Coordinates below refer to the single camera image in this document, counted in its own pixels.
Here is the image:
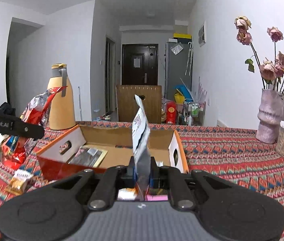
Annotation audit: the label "white silver snack packet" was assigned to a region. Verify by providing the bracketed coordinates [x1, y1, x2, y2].
[132, 95, 151, 197]

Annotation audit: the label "red orange snack bag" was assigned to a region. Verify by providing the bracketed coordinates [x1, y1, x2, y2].
[0, 85, 67, 167]

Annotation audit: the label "grey yellow snack bag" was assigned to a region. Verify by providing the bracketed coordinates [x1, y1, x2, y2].
[69, 145, 108, 168]

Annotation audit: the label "pink snack packet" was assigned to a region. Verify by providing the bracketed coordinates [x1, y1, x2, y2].
[146, 194, 168, 202]

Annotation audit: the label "dark clothes pile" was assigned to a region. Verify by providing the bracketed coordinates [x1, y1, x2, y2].
[0, 102, 16, 116]

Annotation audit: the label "orange cardboard snack box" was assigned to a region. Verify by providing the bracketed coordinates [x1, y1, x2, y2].
[36, 123, 189, 181]

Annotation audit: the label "small oat crisp packet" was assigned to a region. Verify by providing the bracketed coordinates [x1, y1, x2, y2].
[5, 169, 33, 195]

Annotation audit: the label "yellow thermos jug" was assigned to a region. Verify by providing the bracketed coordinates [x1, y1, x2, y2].
[47, 63, 76, 130]

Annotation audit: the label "patterned red tablecloth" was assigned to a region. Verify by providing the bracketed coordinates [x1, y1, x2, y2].
[0, 120, 284, 241]

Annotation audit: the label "dark entrance door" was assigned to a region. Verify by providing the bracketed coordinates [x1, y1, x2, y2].
[121, 44, 158, 85]

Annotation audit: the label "grey refrigerator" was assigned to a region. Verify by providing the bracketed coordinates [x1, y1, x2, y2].
[164, 42, 192, 100]

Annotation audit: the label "pink ceramic vase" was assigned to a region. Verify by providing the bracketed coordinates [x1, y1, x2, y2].
[256, 89, 284, 144]

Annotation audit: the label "yellow box on refrigerator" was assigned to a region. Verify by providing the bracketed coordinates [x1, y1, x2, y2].
[173, 33, 192, 39]

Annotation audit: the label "dried pink roses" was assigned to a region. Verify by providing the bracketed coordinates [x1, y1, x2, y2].
[234, 16, 284, 94]

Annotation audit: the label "wire storage rack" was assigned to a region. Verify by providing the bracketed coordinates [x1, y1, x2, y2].
[178, 101, 206, 126]

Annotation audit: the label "wall electrical panel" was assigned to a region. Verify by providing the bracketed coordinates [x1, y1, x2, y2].
[198, 21, 207, 47]

